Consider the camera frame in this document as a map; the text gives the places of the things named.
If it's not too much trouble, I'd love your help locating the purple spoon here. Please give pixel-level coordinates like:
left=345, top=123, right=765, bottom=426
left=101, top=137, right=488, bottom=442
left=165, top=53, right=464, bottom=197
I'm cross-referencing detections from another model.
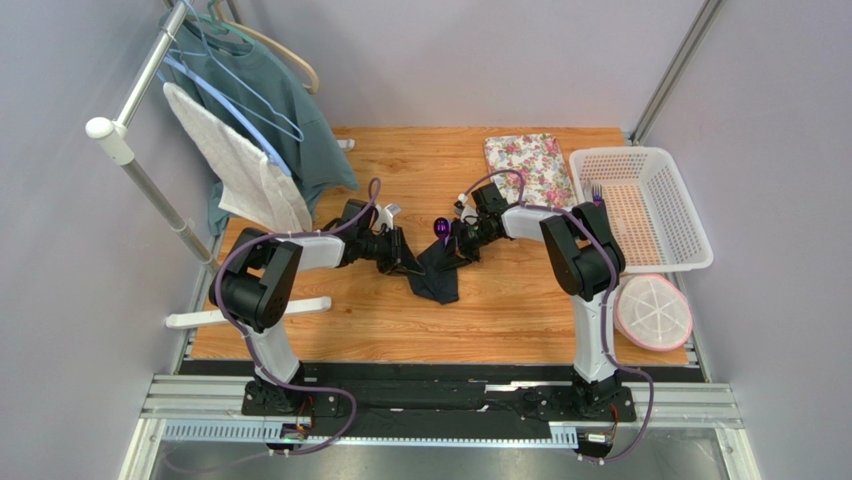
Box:
left=433, top=217, right=452, bottom=243

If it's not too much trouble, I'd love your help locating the silver clothes rack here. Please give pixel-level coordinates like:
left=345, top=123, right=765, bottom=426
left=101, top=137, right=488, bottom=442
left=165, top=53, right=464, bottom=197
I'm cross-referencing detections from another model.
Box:
left=85, top=0, right=357, bottom=331

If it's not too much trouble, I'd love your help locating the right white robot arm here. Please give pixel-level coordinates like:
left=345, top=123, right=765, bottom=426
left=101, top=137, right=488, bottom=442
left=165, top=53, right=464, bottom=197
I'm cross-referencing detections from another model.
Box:
left=437, top=183, right=626, bottom=418

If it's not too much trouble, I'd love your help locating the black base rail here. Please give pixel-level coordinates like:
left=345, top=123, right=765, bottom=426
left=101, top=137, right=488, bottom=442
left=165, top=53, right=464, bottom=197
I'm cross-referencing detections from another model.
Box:
left=151, top=360, right=704, bottom=442

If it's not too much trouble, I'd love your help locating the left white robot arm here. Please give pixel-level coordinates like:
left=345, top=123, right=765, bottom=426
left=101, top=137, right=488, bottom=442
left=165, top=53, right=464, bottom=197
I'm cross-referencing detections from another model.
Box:
left=209, top=199, right=425, bottom=402

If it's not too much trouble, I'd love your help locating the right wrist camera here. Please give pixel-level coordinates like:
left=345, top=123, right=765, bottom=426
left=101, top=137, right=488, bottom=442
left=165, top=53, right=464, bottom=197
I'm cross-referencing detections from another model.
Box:
left=454, top=193, right=479, bottom=225

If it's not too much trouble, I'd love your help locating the black paper napkin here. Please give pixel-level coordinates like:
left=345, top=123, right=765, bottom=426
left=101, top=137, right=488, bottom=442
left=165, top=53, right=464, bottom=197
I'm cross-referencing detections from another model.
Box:
left=407, top=238, right=473, bottom=305

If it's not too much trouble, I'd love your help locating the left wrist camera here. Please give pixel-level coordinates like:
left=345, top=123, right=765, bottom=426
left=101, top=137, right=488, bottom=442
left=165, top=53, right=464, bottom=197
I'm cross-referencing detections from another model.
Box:
left=373, top=203, right=402, bottom=234

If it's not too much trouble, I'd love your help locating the white towel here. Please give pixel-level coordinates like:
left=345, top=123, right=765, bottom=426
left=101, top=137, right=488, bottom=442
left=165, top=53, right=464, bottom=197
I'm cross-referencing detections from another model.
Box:
left=163, top=82, right=313, bottom=233

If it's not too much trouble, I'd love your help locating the white plastic basket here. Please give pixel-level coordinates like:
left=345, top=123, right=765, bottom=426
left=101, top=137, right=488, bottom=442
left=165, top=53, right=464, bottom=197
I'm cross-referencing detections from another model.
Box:
left=568, top=146, right=714, bottom=274

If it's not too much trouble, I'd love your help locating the pink rimmed mesh cover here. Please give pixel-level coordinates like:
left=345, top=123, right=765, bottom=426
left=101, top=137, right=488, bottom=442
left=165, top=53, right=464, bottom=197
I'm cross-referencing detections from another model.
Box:
left=614, top=274, right=693, bottom=352

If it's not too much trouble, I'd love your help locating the blue hanger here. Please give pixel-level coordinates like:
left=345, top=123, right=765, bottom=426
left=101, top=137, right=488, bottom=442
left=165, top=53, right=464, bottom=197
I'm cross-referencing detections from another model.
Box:
left=165, top=17, right=307, bottom=176

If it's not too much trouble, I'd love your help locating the teal shirt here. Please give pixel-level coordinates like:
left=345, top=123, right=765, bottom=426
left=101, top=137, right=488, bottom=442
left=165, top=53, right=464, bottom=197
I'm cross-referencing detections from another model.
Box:
left=163, top=21, right=358, bottom=232

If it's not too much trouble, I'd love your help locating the purple fork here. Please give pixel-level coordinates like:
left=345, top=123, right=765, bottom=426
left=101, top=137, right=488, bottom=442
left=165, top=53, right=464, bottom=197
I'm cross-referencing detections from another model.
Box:
left=590, top=183, right=605, bottom=207

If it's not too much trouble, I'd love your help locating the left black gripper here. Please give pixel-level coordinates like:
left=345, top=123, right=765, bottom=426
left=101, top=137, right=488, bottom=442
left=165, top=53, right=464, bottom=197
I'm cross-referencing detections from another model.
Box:
left=359, top=226, right=426, bottom=278

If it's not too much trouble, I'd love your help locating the floral tray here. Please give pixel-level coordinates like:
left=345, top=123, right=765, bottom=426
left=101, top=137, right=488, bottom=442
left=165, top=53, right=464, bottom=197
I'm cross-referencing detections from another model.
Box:
left=484, top=133, right=577, bottom=209

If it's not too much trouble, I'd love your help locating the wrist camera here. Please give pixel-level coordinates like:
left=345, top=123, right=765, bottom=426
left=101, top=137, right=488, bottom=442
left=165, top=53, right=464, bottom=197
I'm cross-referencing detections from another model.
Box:
left=454, top=193, right=479, bottom=225
left=373, top=203, right=402, bottom=234

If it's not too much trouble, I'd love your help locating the wooden hanger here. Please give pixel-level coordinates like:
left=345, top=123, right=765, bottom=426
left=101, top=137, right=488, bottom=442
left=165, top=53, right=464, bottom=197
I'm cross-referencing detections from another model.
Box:
left=208, top=0, right=321, bottom=95

